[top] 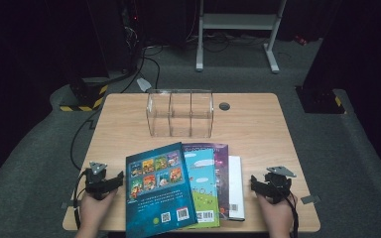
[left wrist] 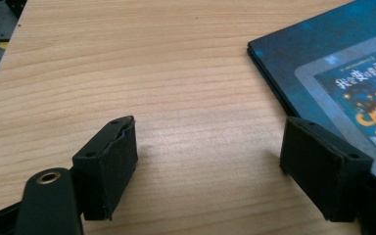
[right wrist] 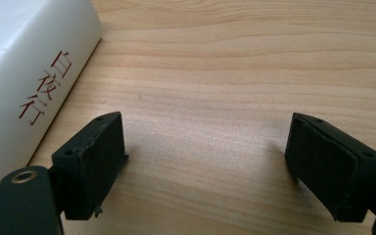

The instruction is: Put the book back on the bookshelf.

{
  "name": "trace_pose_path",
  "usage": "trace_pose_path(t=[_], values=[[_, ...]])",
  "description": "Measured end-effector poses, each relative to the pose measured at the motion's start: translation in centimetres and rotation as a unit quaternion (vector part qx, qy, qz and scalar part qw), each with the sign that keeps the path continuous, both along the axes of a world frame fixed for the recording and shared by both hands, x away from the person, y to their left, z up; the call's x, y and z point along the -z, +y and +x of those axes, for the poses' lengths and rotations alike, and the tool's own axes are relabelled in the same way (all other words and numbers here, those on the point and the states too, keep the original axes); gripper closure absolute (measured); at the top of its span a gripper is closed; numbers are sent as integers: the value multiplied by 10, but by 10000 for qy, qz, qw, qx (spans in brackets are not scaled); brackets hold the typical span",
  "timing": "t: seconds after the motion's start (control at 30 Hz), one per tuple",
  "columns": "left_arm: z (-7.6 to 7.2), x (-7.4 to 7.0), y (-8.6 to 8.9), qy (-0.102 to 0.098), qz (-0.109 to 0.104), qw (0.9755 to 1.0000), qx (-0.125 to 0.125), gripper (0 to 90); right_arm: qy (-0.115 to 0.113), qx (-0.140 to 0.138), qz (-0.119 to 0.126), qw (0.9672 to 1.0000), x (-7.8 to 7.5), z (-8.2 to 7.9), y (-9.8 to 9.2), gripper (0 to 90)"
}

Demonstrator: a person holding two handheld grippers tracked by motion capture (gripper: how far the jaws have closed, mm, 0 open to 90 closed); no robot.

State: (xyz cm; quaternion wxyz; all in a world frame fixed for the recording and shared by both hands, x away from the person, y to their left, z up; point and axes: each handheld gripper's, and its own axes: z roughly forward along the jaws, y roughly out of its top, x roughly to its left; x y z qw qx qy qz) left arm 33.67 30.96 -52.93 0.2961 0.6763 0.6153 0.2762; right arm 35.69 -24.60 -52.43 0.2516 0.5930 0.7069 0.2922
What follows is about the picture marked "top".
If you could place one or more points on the white metal stand frame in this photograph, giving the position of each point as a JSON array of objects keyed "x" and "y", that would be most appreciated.
[{"x": 238, "y": 21}]

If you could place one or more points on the person's right hand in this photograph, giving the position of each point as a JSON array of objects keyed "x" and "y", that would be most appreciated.
[{"x": 279, "y": 218}]

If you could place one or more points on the black computer tower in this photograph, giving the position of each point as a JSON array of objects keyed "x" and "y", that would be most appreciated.
[{"x": 112, "y": 33}]

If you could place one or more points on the small red floor object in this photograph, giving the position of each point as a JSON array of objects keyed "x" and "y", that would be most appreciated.
[{"x": 300, "y": 40}]

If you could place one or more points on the clear acrylic book rack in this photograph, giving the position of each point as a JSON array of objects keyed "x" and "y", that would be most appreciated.
[{"x": 180, "y": 114}]

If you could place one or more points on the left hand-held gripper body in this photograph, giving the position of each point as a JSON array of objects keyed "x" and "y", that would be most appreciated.
[{"x": 96, "y": 185}]

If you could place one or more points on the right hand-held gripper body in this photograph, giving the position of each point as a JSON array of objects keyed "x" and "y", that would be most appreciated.
[{"x": 278, "y": 186}]

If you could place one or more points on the person's left hand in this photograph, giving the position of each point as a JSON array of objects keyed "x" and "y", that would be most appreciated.
[{"x": 94, "y": 214}]

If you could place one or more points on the light blue picture book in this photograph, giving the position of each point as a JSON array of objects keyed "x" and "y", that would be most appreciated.
[{"x": 205, "y": 185}]

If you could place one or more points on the dark blue picture book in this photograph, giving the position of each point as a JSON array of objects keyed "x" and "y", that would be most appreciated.
[{"x": 158, "y": 198}]

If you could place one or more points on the small white floor plate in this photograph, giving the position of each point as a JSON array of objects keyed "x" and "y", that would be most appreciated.
[{"x": 143, "y": 84}]

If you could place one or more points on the black base with yellow stripes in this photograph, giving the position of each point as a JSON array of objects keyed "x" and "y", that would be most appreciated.
[
  {"x": 320, "y": 102},
  {"x": 86, "y": 95}
]

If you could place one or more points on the purple magazine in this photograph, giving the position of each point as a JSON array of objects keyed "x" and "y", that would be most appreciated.
[{"x": 222, "y": 172}]

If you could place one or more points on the thick white book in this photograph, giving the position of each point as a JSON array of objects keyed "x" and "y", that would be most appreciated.
[{"x": 236, "y": 185}]

